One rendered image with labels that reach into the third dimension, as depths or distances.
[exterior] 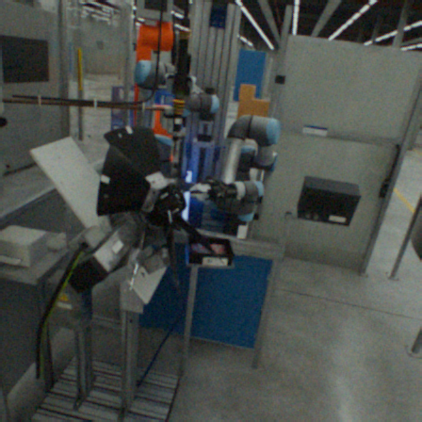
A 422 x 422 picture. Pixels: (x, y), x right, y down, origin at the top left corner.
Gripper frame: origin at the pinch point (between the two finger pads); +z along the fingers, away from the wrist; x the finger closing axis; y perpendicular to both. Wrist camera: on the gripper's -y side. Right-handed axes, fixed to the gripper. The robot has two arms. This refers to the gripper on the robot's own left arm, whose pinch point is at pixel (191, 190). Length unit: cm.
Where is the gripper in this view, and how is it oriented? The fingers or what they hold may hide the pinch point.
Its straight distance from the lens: 152.8
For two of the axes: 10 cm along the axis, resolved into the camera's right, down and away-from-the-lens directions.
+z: -8.8, 0.8, -4.7
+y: 4.5, 4.9, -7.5
